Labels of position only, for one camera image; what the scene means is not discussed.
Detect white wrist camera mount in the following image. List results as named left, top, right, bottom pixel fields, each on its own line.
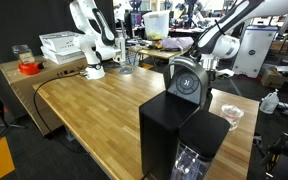
left=217, top=68, right=236, bottom=78

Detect clear plastic cup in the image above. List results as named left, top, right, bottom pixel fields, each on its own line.
left=220, top=103, right=245, bottom=132

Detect clear plastic storage bin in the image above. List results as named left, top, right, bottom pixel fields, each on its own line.
left=142, top=9, right=171, bottom=41

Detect white panel cart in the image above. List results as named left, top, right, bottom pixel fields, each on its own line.
left=232, top=24, right=279, bottom=79

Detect purple cloth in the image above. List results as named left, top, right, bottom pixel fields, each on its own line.
left=160, top=36, right=195, bottom=51

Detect black computer monitor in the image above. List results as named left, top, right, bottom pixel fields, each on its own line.
left=123, top=9, right=143, bottom=38

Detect white plastic jug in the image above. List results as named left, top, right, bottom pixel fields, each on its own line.
left=259, top=88, right=280, bottom=115

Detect black clamp stand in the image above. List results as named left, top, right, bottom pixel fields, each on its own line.
left=258, top=125, right=288, bottom=180

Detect small clear plastic container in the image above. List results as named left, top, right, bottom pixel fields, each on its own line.
left=11, top=44, right=36, bottom=64

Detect white flat carton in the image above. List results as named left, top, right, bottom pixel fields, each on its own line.
left=40, top=45, right=86, bottom=65
left=38, top=30, right=83, bottom=53

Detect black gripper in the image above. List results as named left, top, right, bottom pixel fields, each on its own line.
left=205, top=68, right=219, bottom=96

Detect wooden background table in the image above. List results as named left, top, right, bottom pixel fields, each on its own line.
left=128, top=46, right=193, bottom=71

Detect white upright post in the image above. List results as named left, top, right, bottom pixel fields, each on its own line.
left=114, top=19, right=127, bottom=66

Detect large cardboard box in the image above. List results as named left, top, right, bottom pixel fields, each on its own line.
left=0, top=54, right=89, bottom=138

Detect small brown cardboard box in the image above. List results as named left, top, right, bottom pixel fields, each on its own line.
left=260, top=66, right=288, bottom=92

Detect orange tape roll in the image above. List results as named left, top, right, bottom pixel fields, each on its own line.
left=17, top=61, right=45, bottom=76

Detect black tripod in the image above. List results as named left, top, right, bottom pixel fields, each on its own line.
left=0, top=76, right=27, bottom=148

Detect black power cable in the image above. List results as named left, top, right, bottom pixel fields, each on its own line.
left=32, top=71, right=86, bottom=154

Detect black pod coffee maker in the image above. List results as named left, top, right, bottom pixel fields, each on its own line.
left=138, top=55, right=215, bottom=180

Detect clear water tank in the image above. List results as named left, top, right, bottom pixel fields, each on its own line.
left=170, top=109, right=231, bottom=180

